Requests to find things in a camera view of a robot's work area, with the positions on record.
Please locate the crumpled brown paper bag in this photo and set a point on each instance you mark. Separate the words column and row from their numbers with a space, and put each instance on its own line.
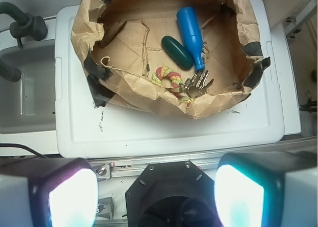
column 118, row 43

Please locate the aluminium extrusion rail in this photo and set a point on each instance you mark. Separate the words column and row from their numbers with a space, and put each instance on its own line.
column 107, row 168

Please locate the dark green oval capsule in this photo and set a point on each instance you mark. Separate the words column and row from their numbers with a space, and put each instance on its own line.
column 177, row 52

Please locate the multicolour braided rope toy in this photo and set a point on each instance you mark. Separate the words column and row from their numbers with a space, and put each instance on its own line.
column 175, row 79

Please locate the black octagonal mount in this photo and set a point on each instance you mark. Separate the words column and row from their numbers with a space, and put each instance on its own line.
column 172, row 196

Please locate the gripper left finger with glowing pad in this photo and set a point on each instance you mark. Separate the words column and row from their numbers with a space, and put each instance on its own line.
column 47, row 192

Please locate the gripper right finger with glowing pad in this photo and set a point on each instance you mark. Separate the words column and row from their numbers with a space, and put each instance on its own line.
column 267, row 189

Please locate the blue plastic bottle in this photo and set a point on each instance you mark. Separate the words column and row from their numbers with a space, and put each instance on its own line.
column 191, row 35

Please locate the grey sink basin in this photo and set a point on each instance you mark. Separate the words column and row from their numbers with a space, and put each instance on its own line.
column 29, row 104

